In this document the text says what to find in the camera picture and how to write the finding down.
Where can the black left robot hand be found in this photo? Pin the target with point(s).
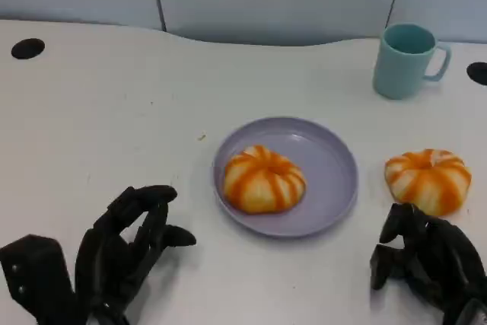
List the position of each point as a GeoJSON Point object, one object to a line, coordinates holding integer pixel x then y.
{"type": "Point", "coordinates": [106, 256]}

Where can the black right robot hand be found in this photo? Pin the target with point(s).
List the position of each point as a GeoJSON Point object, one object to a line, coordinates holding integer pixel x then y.
{"type": "Point", "coordinates": [437, 260]}

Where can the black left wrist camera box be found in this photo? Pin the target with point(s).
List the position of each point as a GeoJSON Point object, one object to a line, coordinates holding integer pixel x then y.
{"type": "Point", "coordinates": [36, 275]}

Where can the orange white toy bread roll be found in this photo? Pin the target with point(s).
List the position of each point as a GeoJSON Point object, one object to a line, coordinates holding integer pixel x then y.
{"type": "Point", "coordinates": [428, 180]}
{"type": "Point", "coordinates": [262, 184]}

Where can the pale green mug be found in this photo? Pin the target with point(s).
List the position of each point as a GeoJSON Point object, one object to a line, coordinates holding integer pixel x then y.
{"type": "Point", "coordinates": [401, 68]}

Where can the lilac plate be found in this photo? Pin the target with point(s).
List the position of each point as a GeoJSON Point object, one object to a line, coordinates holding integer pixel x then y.
{"type": "Point", "coordinates": [327, 173]}

